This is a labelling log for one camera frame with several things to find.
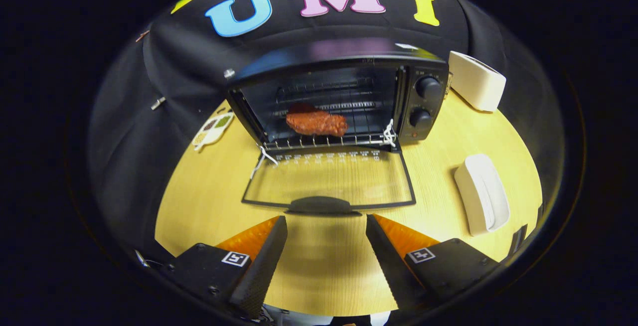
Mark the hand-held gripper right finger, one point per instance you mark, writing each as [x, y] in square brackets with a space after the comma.
[389, 263]

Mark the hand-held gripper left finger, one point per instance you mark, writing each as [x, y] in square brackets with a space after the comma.
[264, 266]

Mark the reddish brown meat piece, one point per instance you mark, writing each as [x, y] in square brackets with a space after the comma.
[316, 124]

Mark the black toaster oven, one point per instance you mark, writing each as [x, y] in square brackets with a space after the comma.
[423, 106]

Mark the white slot toaster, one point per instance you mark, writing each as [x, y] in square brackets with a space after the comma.
[476, 81]

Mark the small white ribbed tray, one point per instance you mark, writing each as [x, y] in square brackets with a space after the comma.
[478, 191]

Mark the cream sectioned snack plate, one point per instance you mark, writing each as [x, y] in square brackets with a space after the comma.
[213, 130]

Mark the black backdrop cloth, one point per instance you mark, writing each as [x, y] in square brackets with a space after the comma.
[129, 141]

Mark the silver clip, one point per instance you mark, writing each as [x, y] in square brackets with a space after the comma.
[158, 103]

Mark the red clip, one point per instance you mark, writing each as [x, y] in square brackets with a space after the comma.
[142, 36]

